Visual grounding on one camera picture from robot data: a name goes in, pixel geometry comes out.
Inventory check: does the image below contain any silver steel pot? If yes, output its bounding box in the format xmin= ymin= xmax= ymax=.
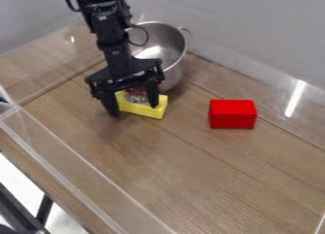
xmin=129 ymin=21 xmax=192 ymax=92

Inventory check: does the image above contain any black table leg frame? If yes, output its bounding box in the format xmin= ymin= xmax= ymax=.
xmin=0 ymin=183 xmax=54 ymax=234

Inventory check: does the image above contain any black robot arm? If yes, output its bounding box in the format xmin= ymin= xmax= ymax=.
xmin=66 ymin=0 xmax=166 ymax=117

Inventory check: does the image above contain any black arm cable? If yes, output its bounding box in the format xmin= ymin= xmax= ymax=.
xmin=125 ymin=23 xmax=150 ymax=48

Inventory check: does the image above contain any red rectangular block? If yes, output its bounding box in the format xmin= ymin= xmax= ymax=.
xmin=208 ymin=99 xmax=258 ymax=129

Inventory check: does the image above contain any yellow butter block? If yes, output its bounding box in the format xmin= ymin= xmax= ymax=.
xmin=117 ymin=90 xmax=170 ymax=119

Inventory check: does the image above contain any clear acrylic front barrier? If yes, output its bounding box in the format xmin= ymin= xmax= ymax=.
xmin=0 ymin=86 xmax=178 ymax=234

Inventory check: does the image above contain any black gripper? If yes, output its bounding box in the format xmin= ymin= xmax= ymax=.
xmin=86 ymin=42 xmax=166 ymax=117

